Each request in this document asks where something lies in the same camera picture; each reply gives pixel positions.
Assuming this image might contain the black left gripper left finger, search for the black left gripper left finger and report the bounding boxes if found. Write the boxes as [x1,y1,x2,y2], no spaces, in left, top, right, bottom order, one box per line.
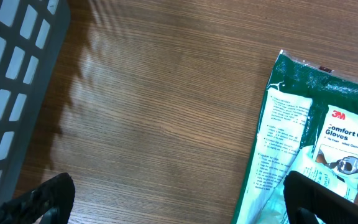
[0,172,75,224]

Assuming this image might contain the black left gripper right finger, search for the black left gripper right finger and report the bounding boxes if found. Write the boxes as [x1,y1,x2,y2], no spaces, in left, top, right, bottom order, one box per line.
[283,171,358,224]

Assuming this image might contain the green white 3M package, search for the green white 3M package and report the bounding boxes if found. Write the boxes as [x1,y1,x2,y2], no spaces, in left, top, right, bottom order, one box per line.
[232,50,358,223]

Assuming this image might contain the grey plastic shopping basket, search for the grey plastic shopping basket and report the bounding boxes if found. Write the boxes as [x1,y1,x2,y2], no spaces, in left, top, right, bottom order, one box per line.
[0,0,70,205]

